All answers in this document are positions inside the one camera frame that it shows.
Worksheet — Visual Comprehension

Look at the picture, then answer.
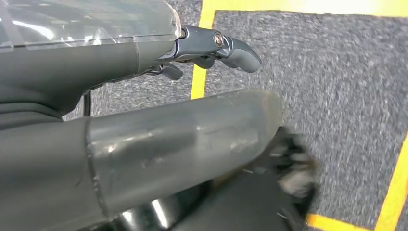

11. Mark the yellow floor tape square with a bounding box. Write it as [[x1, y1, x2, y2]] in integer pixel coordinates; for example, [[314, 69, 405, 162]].
[[190, 0, 408, 231]]

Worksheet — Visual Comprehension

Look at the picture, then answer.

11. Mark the black robot leg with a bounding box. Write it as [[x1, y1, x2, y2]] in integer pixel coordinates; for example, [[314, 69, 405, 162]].
[[118, 127, 318, 231]]

